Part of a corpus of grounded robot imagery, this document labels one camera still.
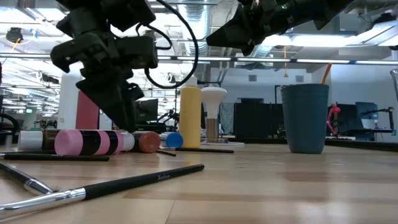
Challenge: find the grey-blue plastic cup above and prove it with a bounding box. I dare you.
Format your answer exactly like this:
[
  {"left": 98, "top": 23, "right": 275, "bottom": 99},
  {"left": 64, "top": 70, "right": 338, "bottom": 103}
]
[{"left": 280, "top": 83, "right": 330, "bottom": 155}]

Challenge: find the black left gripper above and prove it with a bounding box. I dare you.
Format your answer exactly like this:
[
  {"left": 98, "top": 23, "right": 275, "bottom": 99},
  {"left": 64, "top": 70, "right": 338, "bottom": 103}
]
[{"left": 50, "top": 30, "right": 146, "bottom": 133}]

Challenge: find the yellow hanging cord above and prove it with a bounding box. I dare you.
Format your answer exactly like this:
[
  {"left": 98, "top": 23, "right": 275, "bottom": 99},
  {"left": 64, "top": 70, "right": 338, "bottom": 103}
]
[{"left": 282, "top": 45, "right": 289, "bottom": 78}]

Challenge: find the black left camera cable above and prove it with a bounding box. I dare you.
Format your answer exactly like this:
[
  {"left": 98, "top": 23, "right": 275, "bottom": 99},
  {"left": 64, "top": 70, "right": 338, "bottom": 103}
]
[{"left": 136, "top": 0, "right": 200, "bottom": 90}]

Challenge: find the silver ribbed ventilation duct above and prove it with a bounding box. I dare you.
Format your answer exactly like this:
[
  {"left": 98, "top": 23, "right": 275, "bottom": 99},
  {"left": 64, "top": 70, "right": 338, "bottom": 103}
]
[{"left": 177, "top": 0, "right": 215, "bottom": 82}]

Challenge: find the white mushroom lamp metal base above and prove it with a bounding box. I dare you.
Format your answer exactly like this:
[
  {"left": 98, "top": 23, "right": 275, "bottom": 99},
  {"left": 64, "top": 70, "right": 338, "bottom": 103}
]
[{"left": 200, "top": 86, "right": 245, "bottom": 147}]

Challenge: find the clear plastic bin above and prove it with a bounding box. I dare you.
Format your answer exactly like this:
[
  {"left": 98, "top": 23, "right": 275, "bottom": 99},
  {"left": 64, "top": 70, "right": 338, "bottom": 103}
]
[{"left": 390, "top": 68, "right": 398, "bottom": 103}]

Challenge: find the silver slanted ventilation duct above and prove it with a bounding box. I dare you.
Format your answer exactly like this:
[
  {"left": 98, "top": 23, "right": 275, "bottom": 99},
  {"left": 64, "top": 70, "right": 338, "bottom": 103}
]
[{"left": 251, "top": 37, "right": 280, "bottom": 58}]

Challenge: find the black ceiling cable reel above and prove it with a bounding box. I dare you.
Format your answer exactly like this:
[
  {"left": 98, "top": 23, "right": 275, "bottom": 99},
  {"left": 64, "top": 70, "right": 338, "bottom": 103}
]
[{"left": 6, "top": 27, "right": 24, "bottom": 44}]

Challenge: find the tall red paint bottle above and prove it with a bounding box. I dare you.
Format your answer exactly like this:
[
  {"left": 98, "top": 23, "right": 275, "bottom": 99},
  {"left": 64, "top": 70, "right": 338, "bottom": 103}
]
[{"left": 75, "top": 90, "right": 100, "bottom": 131}]

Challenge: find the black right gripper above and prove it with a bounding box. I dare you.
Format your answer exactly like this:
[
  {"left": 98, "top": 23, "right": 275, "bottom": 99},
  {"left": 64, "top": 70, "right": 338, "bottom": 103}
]
[{"left": 206, "top": 0, "right": 293, "bottom": 57}]

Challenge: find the terracotta paint bottle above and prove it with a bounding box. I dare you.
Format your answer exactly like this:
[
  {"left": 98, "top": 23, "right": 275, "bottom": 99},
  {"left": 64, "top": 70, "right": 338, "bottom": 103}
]
[{"left": 132, "top": 131, "right": 162, "bottom": 154}]

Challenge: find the blue-lit computer monitor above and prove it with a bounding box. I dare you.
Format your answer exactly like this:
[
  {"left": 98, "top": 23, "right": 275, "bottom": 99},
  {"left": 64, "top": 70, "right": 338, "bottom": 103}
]
[{"left": 355, "top": 101, "right": 379, "bottom": 130}]

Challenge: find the tall yellow paint bottle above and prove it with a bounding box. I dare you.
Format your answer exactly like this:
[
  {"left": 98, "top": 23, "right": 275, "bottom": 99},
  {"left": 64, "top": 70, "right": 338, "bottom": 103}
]
[{"left": 179, "top": 76, "right": 203, "bottom": 149}]

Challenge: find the white building column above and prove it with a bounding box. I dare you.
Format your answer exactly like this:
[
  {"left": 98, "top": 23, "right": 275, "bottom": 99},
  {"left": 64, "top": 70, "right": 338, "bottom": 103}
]
[{"left": 57, "top": 62, "right": 84, "bottom": 126}]

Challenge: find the brown white-capped paint bottle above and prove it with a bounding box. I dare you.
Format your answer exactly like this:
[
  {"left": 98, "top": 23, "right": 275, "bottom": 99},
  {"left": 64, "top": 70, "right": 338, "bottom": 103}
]
[{"left": 17, "top": 130, "right": 60, "bottom": 152}]

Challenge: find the red articulated stand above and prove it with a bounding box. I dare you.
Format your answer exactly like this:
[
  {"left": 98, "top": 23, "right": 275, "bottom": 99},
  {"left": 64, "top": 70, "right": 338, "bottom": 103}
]
[{"left": 326, "top": 104, "right": 341, "bottom": 136}]

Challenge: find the black computer monitor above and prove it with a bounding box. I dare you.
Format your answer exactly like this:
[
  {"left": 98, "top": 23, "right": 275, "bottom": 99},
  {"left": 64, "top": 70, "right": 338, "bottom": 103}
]
[{"left": 136, "top": 98, "right": 159, "bottom": 124}]

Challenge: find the orange handled paintbrush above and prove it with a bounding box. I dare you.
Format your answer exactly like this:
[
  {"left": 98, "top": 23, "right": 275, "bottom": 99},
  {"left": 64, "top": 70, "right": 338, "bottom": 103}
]
[{"left": 321, "top": 63, "right": 333, "bottom": 85}]

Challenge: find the black curved cable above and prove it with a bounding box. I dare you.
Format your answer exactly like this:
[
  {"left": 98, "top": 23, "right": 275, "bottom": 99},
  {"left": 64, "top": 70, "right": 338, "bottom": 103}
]
[{"left": 0, "top": 112, "right": 23, "bottom": 133}]

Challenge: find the black paintbrush Solve print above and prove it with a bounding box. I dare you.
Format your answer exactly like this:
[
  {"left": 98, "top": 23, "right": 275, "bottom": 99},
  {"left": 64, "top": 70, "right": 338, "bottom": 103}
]
[{"left": 0, "top": 164, "right": 205, "bottom": 220}]

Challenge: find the long ceiling light strip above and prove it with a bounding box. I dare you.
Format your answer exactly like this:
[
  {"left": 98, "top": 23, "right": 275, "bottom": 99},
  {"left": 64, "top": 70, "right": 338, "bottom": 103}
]
[{"left": 0, "top": 53, "right": 398, "bottom": 65}]

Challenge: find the light blue paint bottle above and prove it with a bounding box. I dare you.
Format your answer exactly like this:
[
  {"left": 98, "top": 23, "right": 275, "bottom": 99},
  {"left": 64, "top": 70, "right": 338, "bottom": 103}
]
[{"left": 159, "top": 131, "right": 184, "bottom": 149}]

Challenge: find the pink paint bottle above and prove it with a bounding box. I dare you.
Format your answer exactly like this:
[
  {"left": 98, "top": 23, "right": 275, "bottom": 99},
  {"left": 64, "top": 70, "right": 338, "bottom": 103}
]
[{"left": 55, "top": 128, "right": 136, "bottom": 159}]

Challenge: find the black aluminium table frame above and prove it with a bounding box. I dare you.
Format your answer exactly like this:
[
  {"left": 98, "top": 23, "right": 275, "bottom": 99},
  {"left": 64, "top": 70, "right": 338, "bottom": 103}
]
[{"left": 229, "top": 136, "right": 398, "bottom": 153}]

